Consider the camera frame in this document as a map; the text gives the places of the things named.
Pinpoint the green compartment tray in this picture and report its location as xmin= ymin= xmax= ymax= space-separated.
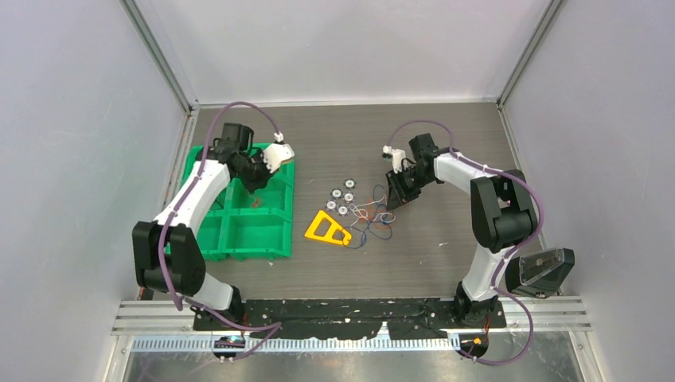
xmin=196 ymin=162 xmax=295 ymax=261

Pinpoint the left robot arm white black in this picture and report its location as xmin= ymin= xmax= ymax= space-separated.
xmin=131 ymin=123 xmax=295 ymax=329

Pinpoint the poker chip left upper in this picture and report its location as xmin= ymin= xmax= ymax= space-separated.
xmin=331 ymin=189 xmax=343 ymax=200

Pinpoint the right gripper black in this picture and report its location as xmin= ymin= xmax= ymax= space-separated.
xmin=386 ymin=166 xmax=434 ymax=211

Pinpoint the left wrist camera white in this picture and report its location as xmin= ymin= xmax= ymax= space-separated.
xmin=263 ymin=142 xmax=295 ymax=173

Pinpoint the poker chip bottom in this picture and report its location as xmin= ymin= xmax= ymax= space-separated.
xmin=337 ymin=205 xmax=349 ymax=216

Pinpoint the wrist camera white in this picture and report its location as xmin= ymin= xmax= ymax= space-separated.
xmin=382 ymin=145 xmax=407 ymax=173
xmin=263 ymin=142 xmax=295 ymax=173

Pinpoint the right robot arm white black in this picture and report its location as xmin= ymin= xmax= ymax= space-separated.
xmin=382 ymin=134 xmax=538 ymax=327

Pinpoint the coloured wire bundle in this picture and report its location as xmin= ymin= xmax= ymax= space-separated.
xmin=340 ymin=184 xmax=396 ymax=251

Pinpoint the yellow triangular plastic piece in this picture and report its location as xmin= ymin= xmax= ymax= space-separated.
xmin=304 ymin=210 xmax=352 ymax=247

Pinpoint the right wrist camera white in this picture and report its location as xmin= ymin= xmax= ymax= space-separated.
xmin=382 ymin=145 xmax=407 ymax=173

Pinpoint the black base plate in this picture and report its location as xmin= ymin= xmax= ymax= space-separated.
xmin=190 ymin=297 xmax=506 ymax=340

